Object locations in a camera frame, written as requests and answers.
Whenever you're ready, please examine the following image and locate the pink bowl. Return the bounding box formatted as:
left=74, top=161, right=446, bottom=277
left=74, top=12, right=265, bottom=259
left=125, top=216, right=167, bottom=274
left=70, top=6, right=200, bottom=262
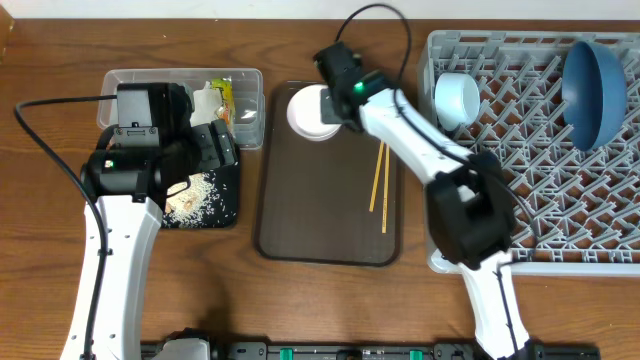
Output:
left=286, top=84, right=341, bottom=142

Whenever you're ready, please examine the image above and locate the white tissue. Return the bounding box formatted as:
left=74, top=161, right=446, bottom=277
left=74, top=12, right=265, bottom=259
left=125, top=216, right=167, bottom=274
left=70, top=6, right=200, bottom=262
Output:
left=190, top=82, right=223, bottom=127

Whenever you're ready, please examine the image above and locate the black waste tray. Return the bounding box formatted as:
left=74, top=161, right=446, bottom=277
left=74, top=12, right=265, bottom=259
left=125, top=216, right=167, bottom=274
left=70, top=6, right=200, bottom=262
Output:
left=159, top=149, right=242, bottom=230

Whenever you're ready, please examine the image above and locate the pile of rice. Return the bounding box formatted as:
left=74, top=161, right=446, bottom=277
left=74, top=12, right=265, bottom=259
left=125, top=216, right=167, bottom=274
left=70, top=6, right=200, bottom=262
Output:
left=162, top=169, right=237, bottom=229

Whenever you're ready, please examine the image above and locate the light blue bowl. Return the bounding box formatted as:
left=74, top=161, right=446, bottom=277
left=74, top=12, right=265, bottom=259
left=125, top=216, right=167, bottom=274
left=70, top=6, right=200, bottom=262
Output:
left=434, top=73, right=481, bottom=131

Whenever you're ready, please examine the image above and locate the brown serving tray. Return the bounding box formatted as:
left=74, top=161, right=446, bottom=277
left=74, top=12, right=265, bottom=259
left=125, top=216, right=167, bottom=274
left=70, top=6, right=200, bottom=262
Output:
left=253, top=81, right=402, bottom=267

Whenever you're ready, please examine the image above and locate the dark blue plate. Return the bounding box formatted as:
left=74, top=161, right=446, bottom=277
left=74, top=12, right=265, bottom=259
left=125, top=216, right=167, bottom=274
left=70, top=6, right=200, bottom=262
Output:
left=561, top=41, right=627, bottom=151

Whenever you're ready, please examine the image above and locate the clear plastic bin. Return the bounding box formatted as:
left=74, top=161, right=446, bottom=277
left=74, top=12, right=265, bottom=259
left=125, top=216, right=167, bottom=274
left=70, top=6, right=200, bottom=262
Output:
left=101, top=68, right=265, bottom=150

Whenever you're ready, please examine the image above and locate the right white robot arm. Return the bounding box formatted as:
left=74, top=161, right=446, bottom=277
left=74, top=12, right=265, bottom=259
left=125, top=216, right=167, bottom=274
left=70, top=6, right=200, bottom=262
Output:
left=313, top=41, right=530, bottom=359

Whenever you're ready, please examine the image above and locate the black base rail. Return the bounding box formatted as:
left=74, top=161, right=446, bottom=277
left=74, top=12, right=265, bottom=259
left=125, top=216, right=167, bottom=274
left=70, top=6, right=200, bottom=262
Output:
left=139, top=328, right=601, bottom=360

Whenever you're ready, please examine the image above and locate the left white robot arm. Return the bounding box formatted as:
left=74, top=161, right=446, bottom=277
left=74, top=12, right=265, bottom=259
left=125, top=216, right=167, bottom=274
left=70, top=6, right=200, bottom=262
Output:
left=61, top=82, right=238, bottom=359

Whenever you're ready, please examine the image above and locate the yellow snack wrapper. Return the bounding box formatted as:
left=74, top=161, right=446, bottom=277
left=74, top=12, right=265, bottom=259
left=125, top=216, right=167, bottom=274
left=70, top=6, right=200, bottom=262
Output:
left=211, top=78, right=236, bottom=134

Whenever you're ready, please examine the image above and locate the grey dishwasher rack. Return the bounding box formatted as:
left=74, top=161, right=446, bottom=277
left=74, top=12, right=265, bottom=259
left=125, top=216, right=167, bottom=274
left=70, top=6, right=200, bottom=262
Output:
left=418, top=30, right=639, bottom=277

